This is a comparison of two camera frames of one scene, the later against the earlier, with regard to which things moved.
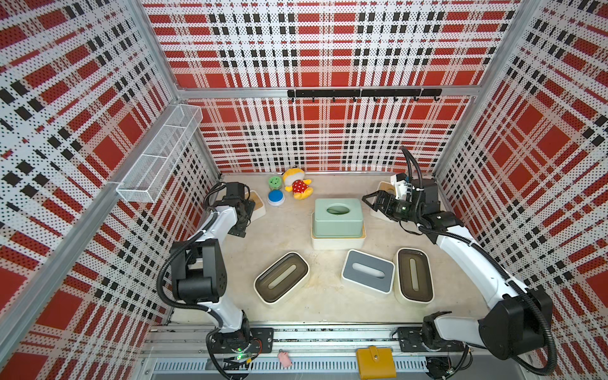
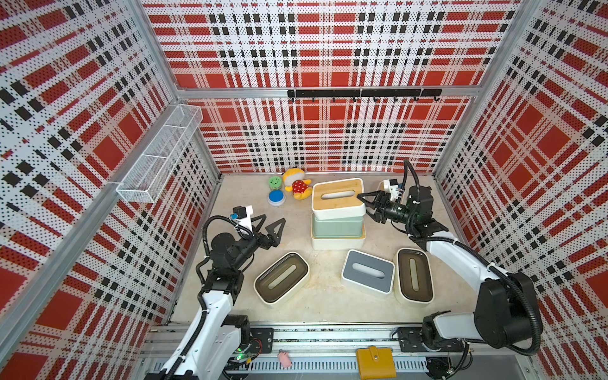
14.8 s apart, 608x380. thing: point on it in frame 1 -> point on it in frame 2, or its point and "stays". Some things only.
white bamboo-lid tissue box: x=259 y=209 -> x=337 y=199
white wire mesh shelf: x=142 y=182 stays
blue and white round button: x=275 y=197 stays
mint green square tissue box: x=338 y=218 stays
